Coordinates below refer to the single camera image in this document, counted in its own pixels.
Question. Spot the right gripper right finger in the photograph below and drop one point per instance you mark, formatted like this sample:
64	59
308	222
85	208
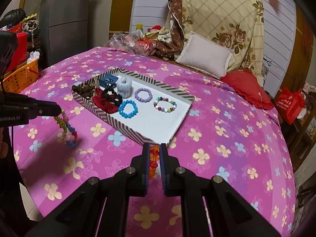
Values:
179	181

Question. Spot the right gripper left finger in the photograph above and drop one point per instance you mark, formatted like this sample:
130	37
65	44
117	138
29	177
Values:
117	191

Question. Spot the leopard print hair bow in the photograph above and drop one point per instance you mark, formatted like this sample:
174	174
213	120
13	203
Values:
86	90

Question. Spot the red satin scrunchie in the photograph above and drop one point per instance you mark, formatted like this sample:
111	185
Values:
105	104

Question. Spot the black scrunchie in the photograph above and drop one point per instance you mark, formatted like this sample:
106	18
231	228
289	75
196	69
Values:
111	96

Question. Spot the left hand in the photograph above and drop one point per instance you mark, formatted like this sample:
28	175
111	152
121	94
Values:
3	146

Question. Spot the orange plastic basket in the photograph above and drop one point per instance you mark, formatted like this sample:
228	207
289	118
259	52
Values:
22	77

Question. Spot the pink floral bedspread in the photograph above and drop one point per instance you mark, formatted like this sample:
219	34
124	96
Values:
222	135

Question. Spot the striped shallow tray box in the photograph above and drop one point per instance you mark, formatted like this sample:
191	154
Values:
160	107

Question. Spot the blue hair claw clip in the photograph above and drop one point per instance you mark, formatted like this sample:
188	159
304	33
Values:
108	81

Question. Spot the grey fluffy scrunchie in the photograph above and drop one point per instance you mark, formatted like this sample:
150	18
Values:
124	85

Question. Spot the grey refrigerator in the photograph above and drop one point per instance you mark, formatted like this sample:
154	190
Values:
64	28

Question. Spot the red heart cushion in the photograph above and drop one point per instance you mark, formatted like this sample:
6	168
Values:
245	85

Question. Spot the wooden shelf rack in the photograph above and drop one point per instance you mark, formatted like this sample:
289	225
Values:
300	135

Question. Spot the white small pillow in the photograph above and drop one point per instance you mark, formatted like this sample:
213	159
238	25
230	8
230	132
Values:
205	56

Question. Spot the clear plastic bag of items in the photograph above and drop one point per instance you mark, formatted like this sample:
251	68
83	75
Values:
133	42

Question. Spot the red shopping bag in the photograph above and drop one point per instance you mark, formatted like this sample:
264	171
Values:
289	105

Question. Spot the santa plush toy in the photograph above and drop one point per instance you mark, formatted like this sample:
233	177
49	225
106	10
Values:
153	33

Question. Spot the floral beige quilt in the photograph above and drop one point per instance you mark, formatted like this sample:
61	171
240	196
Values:
237	25

